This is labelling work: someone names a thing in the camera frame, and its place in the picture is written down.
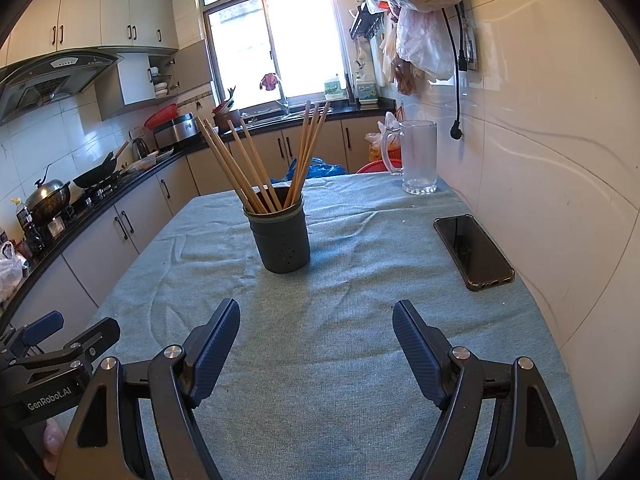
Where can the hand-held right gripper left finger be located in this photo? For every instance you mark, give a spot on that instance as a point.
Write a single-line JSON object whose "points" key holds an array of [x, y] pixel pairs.
{"points": [[215, 355]]}

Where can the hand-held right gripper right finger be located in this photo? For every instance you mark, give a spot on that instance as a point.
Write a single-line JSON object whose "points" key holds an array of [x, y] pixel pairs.
{"points": [[417, 355]]}

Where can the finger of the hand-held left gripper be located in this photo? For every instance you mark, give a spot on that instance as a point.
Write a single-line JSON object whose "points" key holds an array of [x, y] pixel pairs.
{"points": [[95, 335], [45, 322]]}

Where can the grey perforated chopstick holder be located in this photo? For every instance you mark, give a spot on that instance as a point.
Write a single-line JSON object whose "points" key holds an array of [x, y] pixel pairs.
{"points": [[282, 245]]}

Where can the bunch of wooden chopsticks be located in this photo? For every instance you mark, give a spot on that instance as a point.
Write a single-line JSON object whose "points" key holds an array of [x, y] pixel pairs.
{"points": [[229, 160]]}

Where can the brown pot with utensils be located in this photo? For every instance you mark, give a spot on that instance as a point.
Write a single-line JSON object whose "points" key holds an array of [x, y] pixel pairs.
{"points": [[226, 117]]}

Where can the person's left hand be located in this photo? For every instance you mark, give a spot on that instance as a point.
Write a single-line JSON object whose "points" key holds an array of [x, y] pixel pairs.
{"points": [[52, 440]]}

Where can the beige base cabinets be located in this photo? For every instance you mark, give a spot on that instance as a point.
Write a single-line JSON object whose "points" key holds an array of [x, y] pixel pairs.
{"points": [[95, 255]]}

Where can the teal tablecloth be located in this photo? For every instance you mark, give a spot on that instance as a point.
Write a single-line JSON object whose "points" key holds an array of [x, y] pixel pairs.
{"points": [[325, 310]]}

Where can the dark sauce bottle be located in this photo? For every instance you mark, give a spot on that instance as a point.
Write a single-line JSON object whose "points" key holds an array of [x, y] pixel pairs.
{"points": [[22, 220]]}

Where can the black smartphone in brown case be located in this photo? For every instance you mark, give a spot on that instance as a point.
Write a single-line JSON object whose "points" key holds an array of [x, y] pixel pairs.
{"points": [[472, 252]]}

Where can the steel lidded pot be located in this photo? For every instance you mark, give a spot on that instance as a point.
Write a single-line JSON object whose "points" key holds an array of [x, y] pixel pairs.
{"points": [[47, 197]]}

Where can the black wok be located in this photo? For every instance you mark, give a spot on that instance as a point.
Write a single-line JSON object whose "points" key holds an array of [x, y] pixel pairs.
{"points": [[97, 175]]}

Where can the steel kettle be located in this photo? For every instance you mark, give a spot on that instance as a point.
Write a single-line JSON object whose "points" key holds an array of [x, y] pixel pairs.
{"points": [[139, 149]]}

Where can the red plastic basket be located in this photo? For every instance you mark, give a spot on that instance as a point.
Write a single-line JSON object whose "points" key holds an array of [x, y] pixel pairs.
{"points": [[375, 166]]}

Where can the clear glass beer mug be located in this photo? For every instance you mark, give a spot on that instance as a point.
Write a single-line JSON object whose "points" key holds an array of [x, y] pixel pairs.
{"points": [[420, 160]]}

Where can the blue plastic bag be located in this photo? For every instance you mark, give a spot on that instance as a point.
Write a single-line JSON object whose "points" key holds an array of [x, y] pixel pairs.
{"points": [[320, 170]]}

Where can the yellow plastic bag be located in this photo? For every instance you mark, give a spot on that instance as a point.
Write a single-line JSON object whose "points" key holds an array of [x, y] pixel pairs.
{"points": [[380, 145]]}

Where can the steel rice cooker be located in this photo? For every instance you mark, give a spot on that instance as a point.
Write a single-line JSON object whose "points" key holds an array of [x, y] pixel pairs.
{"points": [[175, 129]]}

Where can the red plastic colander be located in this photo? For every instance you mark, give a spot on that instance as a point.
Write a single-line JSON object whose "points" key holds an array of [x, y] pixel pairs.
{"points": [[161, 116]]}

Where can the grey range hood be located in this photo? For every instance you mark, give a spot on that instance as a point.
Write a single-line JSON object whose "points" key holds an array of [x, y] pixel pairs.
{"points": [[50, 80]]}

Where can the stacked white dishes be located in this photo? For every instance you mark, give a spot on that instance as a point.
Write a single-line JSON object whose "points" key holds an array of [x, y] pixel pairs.
{"points": [[161, 87]]}

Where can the chrome kitchen faucet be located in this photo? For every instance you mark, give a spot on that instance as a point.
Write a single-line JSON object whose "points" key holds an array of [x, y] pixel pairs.
{"points": [[284, 100]]}

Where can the brown dried food bundle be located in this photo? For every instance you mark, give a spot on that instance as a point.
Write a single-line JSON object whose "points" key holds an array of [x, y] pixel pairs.
{"points": [[406, 77]]}

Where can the green box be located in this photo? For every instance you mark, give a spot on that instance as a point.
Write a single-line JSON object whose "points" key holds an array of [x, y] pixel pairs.
{"points": [[334, 90]]}

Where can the pink cloth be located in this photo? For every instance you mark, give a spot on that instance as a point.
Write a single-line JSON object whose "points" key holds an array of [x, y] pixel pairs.
{"points": [[269, 81]]}

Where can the white hanging plastic bag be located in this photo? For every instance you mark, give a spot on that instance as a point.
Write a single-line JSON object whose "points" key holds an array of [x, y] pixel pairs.
{"points": [[425, 42]]}

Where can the kitchen window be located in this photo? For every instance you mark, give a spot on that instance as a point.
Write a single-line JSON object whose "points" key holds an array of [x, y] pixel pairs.
{"points": [[300, 40]]}

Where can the black knife rack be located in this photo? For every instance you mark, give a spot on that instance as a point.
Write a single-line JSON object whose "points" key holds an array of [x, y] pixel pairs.
{"points": [[365, 25]]}

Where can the wall power socket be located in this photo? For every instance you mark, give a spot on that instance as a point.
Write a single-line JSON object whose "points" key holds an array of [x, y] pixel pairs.
{"points": [[470, 42]]}

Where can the white wall cabinets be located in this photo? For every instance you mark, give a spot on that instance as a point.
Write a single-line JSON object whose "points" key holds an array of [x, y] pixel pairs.
{"points": [[115, 5]]}

